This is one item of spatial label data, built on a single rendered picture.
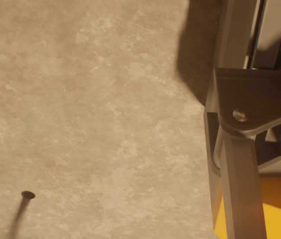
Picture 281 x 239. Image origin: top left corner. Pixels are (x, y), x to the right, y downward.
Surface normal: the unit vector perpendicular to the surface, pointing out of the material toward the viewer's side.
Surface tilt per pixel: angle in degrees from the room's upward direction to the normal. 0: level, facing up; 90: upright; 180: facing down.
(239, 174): 90
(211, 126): 90
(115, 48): 0
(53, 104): 0
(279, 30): 0
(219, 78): 90
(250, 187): 90
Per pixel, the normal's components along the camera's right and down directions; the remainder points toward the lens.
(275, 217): -0.37, 0.66
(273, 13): 0.00, 0.72
